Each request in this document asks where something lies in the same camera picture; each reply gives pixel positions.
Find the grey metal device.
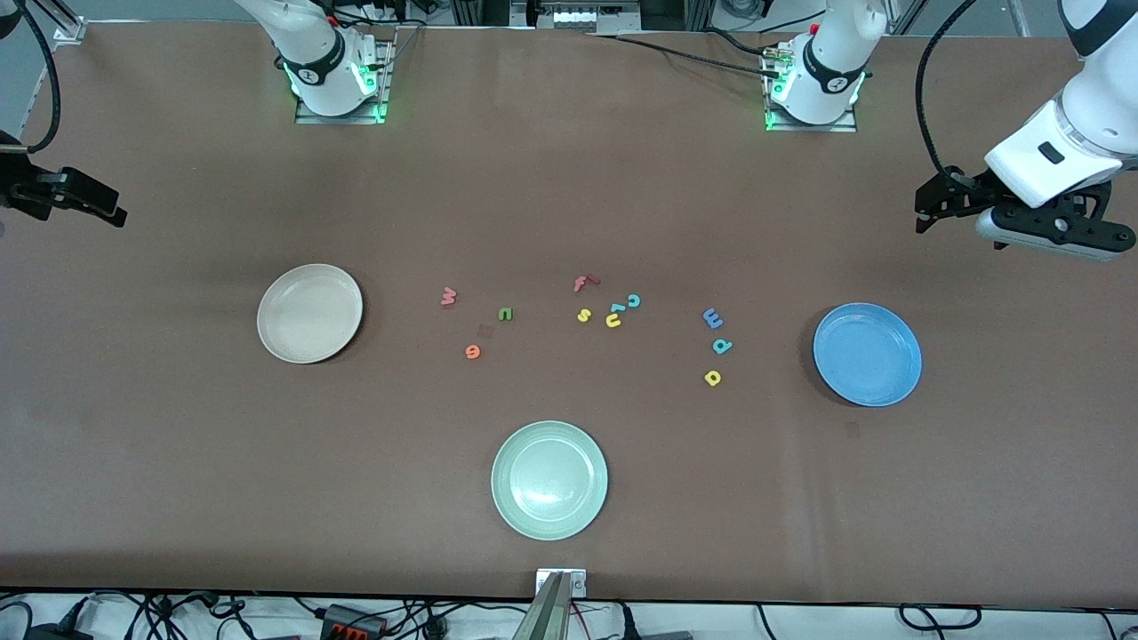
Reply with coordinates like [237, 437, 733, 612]
[551, 0, 643, 32]

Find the blue round plate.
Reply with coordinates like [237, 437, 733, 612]
[813, 302, 924, 408]

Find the silver camera mount bracket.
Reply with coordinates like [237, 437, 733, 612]
[535, 569, 588, 598]

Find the pale green round plate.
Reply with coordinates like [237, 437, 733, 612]
[491, 420, 610, 541]

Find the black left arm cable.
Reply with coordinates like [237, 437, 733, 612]
[916, 0, 979, 179]

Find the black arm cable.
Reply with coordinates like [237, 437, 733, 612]
[16, 0, 61, 152]
[916, 0, 979, 179]

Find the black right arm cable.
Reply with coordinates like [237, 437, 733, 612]
[16, 0, 61, 152]

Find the light brown round plate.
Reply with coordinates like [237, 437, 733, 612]
[256, 263, 365, 365]

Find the aluminium profile beam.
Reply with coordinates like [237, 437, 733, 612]
[511, 573, 571, 640]

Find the black orange power strip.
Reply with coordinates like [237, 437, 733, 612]
[320, 604, 389, 640]

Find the black cable on table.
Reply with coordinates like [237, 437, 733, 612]
[587, 32, 783, 76]

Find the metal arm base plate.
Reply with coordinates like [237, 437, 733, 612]
[295, 40, 394, 125]
[765, 44, 860, 134]

